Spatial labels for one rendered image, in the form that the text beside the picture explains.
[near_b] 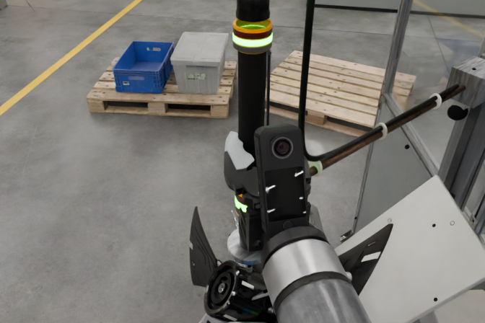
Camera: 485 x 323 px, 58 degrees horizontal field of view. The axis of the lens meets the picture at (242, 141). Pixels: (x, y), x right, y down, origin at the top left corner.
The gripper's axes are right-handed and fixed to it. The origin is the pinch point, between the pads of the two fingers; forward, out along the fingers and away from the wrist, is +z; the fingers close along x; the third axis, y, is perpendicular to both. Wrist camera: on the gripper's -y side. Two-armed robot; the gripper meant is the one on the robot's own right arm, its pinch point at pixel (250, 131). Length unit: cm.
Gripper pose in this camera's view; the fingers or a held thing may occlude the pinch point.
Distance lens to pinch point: 58.1
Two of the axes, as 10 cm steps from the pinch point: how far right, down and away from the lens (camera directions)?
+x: 9.8, -1.3, 1.8
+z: -2.2, -5.7, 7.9
